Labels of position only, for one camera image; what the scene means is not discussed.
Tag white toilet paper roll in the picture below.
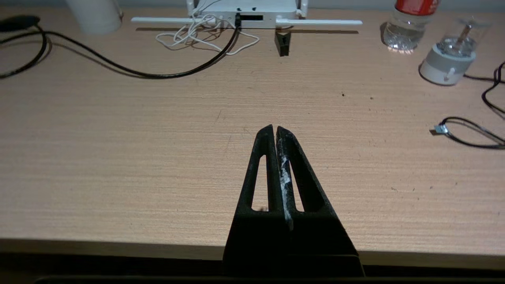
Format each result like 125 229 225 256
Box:
65 0 123 35

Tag black USB cable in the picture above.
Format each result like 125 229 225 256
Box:
464 61 505 119
429 117 505 149

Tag water bottle red cap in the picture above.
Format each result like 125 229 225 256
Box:
382 0 441 52

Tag small white clear humidifier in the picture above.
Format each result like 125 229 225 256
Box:
419 18 492 86

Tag white router with antennas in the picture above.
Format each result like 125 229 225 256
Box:
131 0 363 29

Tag black oval disc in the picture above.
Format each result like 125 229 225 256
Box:
0 15 41 33

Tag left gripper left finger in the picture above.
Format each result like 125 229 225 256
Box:
223 124 292 277

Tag white power adapter with cord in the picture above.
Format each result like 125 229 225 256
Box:
156 0 260 56

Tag small black stand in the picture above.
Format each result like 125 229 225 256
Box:
275 31 292 57

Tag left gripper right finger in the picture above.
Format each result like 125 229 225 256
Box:
276 126 364 277

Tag black ethernet cable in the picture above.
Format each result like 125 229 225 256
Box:
0 13 242 80

